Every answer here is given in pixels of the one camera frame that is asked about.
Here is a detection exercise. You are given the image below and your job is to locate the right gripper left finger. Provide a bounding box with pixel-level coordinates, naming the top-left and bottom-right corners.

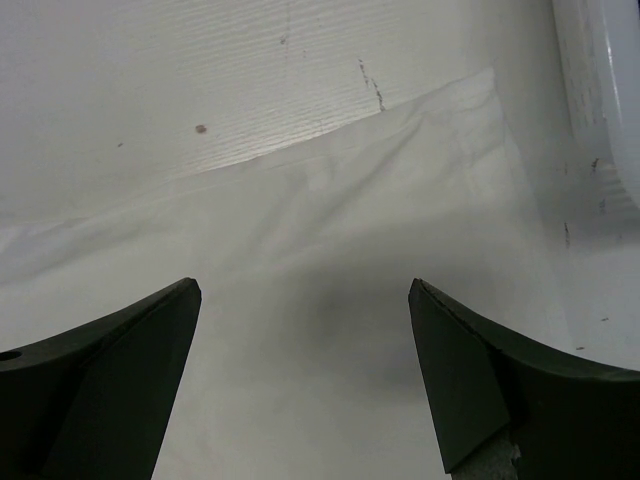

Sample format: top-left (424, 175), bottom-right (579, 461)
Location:
top-left (1, 278), bottom-right (201, 479)

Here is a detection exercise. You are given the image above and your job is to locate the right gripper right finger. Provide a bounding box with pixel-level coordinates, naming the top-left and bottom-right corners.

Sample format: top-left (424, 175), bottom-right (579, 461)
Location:
top-left (408, 279), bottom-right (639, 479)

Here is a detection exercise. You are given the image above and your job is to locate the white cartoon-print t-shirt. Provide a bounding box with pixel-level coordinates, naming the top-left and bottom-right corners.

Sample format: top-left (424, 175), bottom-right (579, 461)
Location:
top-left (1, 71), bottom-right (568, 479)

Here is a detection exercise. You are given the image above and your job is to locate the white plastic basket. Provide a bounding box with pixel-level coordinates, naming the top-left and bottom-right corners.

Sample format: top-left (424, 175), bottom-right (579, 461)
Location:
top-left (552, 0), bottom-right (639, 202)

